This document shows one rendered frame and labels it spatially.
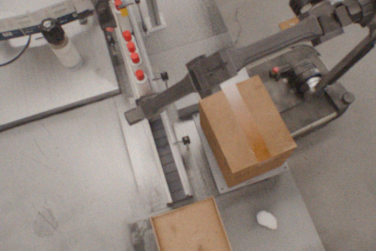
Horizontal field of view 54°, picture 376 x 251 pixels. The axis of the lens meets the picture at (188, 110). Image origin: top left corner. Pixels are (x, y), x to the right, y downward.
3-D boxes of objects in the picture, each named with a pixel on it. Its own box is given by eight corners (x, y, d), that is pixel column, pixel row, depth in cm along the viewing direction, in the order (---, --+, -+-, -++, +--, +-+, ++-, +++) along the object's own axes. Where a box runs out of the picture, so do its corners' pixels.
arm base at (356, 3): (367, 27, 110) (385, 0, 98) (344, 37, 109) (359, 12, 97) (350, 6, 113) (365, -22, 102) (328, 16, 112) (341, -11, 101)
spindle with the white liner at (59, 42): (61, 57, 171) (34, 17, 143) (80, 52, 171) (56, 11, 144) (65, 73, 167) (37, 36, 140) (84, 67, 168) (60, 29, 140)
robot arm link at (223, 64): (223, 87, 87) (205, 49, 87) (202, 98, 100) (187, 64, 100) (351, 30, 104) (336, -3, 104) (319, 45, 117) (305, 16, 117)
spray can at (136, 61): (136, 76, 165) (126, 52, 146) (146, 72, 165) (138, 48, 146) (138, 86, 163) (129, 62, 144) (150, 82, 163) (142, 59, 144)
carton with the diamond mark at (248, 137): (199, 123, 158) (197, 97, 133) (249, 103, 160) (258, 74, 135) (228, 188, 147) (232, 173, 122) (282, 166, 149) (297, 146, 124)
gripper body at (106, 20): (101, 31, 150) (96, 20, 143) (96, 12, 154) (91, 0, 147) (117, 26, 150) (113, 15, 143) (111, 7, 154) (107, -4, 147)
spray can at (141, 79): (140, 91, 162) (130, 69, 143) (151, 88, 162) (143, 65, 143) (143, 101, 160) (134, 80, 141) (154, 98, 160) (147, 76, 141)
